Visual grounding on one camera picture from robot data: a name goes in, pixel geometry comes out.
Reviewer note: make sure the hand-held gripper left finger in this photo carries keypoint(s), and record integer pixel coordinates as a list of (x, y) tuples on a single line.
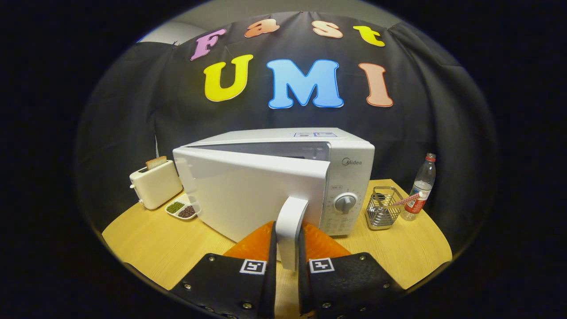
[(269, 283)]

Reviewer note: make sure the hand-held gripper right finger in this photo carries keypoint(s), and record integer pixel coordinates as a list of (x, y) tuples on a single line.
[(303, 283)]

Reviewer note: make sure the white toaster oven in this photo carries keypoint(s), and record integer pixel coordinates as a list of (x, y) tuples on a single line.
[(248, 190)]

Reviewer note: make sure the cream toaster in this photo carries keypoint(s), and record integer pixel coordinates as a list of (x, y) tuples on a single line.
[(155, 186)]

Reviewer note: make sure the divided dish with beans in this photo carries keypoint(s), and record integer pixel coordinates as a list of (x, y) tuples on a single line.
[(181, 209)]

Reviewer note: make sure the red checkered straw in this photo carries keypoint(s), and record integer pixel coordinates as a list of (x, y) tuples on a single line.
[(407, 199)]

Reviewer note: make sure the clear plastic bottle red label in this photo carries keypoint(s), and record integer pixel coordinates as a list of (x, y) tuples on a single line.
[(423, 177)]

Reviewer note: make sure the toast slice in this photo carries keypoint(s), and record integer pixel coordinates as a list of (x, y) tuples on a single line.
[(156, 162)]

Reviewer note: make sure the black backdrop cloth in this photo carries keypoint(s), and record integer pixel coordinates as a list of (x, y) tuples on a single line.
[(421, 110)]

